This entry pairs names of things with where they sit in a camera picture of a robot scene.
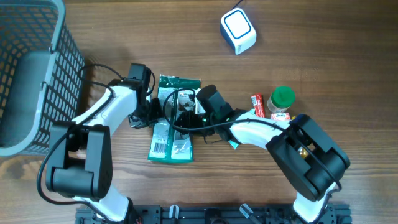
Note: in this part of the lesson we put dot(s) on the yellow dish soap bottle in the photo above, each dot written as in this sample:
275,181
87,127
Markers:
304,153

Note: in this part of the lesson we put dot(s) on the red white stock cube packet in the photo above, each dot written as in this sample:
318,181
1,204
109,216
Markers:
280,117

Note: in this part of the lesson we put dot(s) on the grey plastic shopping basket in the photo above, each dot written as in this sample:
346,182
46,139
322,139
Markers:
40,83

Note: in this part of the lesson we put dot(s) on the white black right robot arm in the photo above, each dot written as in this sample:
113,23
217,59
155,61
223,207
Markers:
311,161

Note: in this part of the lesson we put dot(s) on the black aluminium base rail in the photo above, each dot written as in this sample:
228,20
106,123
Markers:
273,213

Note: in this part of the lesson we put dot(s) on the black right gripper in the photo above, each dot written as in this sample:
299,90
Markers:
188,118

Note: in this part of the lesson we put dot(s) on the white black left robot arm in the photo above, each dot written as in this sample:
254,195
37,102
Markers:
79,163

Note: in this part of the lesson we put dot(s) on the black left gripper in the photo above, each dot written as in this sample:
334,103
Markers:
157,111

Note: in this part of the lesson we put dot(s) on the red Nescafe stick sachet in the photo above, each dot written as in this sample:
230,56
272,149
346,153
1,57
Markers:
257,102

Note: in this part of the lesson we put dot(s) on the mint green small packet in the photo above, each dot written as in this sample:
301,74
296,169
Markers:
233,144

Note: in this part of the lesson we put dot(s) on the green 3M product package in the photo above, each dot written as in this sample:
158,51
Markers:
169,145

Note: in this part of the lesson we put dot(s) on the white barcode scanner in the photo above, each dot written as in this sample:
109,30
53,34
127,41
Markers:
237,30

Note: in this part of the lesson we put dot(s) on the Knorr stock cube jar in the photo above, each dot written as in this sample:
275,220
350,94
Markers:
281,99

